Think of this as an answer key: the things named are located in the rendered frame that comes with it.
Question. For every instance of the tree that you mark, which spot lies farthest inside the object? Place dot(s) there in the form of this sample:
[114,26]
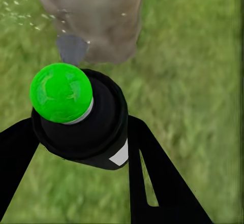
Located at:
[111,27]

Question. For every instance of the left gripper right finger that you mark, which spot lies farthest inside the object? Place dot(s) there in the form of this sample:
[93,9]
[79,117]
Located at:
[177,203]

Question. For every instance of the pesticide atomizer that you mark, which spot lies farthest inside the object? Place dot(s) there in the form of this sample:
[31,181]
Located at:
[80,115]

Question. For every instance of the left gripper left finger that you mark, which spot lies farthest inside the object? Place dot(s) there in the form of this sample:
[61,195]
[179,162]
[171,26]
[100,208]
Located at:
[18,144]

